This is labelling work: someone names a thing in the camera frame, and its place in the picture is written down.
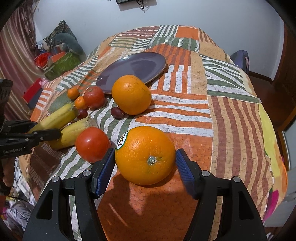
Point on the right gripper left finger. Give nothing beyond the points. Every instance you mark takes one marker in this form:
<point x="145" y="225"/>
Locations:
<point x="50" y="219"/>

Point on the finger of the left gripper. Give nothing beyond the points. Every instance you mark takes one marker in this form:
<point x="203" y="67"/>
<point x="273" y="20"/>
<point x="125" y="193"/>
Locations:
<point x="19" y="126"/>
<point x="37" y="137"/>

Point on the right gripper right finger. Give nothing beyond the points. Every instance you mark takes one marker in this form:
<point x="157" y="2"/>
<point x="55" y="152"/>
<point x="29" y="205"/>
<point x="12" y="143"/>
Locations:
<point x="240" y="219"/>

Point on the sugarcane piece front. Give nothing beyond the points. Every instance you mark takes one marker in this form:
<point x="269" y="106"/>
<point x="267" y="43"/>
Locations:
<point x="71" y="132"/>

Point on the small mandarin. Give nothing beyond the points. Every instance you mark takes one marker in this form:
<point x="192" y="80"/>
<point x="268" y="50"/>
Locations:
<point x="79" y="103"/>
<point x="73" y="93"/>

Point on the red tomato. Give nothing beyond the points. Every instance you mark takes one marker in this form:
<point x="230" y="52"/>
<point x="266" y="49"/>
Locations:
<point x="94" y="97"/>
<point x="92" y="144"/>

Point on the large orange plain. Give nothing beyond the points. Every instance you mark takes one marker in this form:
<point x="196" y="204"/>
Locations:
<point x="131" y="95"/>

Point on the large orange with sticker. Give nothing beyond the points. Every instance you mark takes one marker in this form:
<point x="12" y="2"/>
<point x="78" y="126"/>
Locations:
<point x="145" y="155"/>

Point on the red gift box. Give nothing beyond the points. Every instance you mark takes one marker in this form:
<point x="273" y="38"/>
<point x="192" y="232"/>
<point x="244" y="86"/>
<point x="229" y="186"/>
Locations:
<point x="32" y="94"/>

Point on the pink plush rabbit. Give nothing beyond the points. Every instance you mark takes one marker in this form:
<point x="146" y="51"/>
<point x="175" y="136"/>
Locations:
<point x="43" y="82"/>

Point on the striped pink curtain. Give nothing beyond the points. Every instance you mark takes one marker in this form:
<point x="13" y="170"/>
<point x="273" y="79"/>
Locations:
<point x="18" y="50"/>

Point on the green patterned storage box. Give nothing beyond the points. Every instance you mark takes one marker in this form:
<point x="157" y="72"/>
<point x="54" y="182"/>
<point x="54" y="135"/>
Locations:
<point x="66" y="63"/>

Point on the purple round plate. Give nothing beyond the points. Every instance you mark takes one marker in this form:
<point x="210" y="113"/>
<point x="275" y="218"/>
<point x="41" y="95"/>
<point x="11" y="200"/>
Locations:
<point x="146" y="66"/>

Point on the brown wooden door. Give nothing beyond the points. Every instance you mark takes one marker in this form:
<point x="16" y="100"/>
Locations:
<point x="284" y="81"/>

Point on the striped patchwork bedspread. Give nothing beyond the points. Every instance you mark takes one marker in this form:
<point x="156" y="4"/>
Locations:
<point x="205" y="104"/>

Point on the blue bag behind bed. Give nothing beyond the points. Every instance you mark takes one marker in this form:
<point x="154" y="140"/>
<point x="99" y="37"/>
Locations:
<point x="241" y="59"/>

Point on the small wall monitor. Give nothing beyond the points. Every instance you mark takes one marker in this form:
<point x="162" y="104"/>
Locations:
<point x="123" y="1"/>

